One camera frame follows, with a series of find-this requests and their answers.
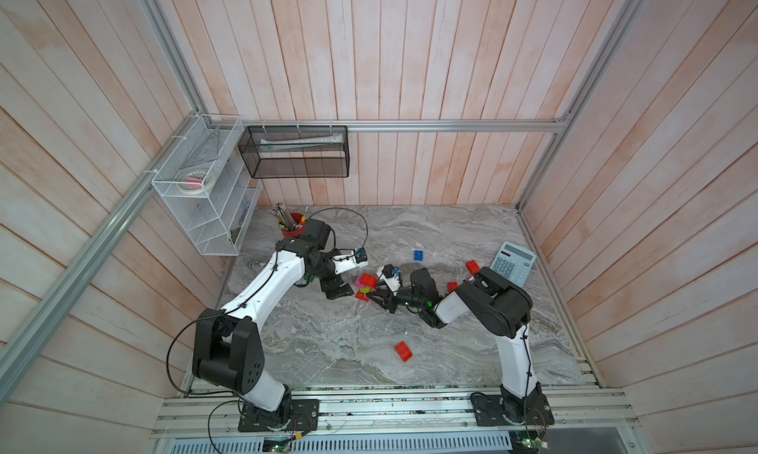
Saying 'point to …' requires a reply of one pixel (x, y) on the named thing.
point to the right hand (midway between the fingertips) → (370, 289)
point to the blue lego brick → (418, 256)
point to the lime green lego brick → (365, 290)
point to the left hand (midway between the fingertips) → (343, 279)
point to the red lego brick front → (404, 351)
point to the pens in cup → (286, 219)
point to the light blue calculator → (515, 262)
